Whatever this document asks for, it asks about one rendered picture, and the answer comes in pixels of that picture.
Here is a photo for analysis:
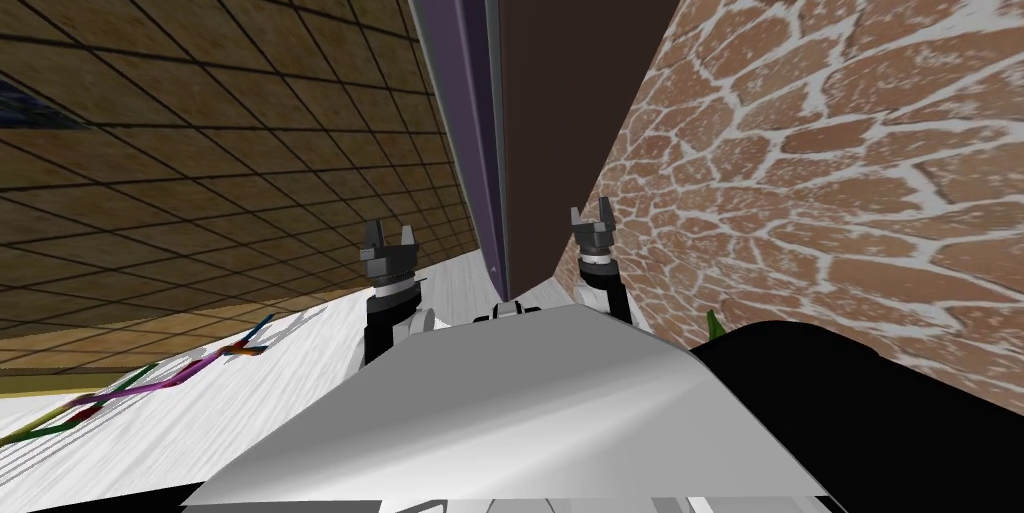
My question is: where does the dark brown door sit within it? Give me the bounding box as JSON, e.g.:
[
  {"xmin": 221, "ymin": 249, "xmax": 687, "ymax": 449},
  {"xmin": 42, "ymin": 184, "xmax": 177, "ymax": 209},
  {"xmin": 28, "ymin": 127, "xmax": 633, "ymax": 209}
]
[{"xmin": 495, "ymin": 0, "xmax": 710, "ymax": 300}]

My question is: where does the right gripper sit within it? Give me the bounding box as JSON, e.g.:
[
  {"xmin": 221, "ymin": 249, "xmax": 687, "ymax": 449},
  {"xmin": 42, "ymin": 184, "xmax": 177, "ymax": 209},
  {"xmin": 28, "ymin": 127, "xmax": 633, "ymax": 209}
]
[{"xmin": 569, "ymin": 196, "xmax": 617, "ymax": 259}]

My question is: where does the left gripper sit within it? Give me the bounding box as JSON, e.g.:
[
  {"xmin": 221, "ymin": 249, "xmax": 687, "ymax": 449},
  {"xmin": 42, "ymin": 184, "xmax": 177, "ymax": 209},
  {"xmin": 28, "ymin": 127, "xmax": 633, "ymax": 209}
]
[{"xmin": 359, "ymin": 220, "xmax": 420, "ymax": 288}]

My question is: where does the multicoloured rod frame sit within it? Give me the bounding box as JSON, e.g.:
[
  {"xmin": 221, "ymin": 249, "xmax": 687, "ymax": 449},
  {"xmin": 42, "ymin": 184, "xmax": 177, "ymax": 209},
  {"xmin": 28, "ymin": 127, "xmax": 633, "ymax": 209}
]
[{"xmin": 0, "ymin": 312, "xmax": 276, "ymax": 450}]

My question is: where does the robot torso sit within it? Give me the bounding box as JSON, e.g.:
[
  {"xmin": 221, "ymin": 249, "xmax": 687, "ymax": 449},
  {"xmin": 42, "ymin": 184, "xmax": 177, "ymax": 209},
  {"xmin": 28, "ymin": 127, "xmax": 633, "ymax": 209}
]
[{"xmin": 179, "ymin": 298, "xmax": 830, "ymax": 513}]

